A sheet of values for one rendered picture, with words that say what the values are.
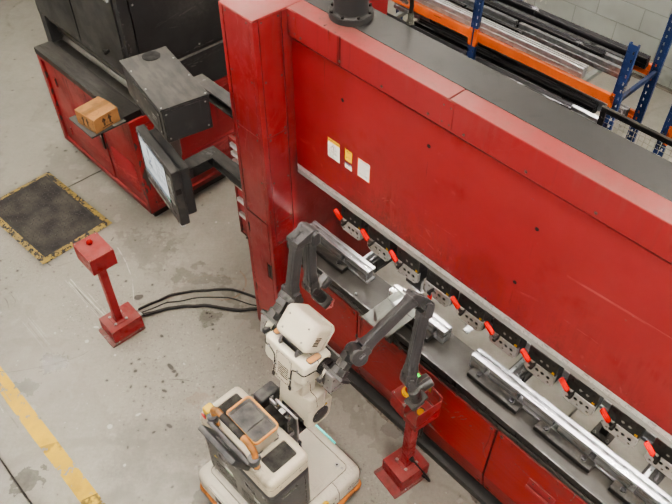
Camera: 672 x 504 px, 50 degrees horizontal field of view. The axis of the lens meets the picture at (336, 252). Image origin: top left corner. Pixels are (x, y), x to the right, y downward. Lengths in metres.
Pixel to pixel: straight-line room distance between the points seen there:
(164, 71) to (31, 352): 2.28
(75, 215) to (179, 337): 1.52
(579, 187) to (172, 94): 1.89
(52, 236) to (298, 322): 3.03
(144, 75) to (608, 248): 2.25
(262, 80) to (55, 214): 2.95
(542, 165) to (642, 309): 0.61
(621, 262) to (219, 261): 3.32
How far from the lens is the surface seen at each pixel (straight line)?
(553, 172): 2.61
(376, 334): 3.18
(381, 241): 3.60
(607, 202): 2.54
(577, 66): 4.74
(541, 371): 3.29
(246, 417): 3.45
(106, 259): 4.45
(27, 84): 7.59
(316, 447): 4.06
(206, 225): 5.60
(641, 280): 2.67
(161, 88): 3.54
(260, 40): 3.33
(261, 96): 3.47
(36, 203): 6.14
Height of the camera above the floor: 3.86
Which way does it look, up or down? 47 degrees down
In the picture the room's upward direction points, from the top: straight up
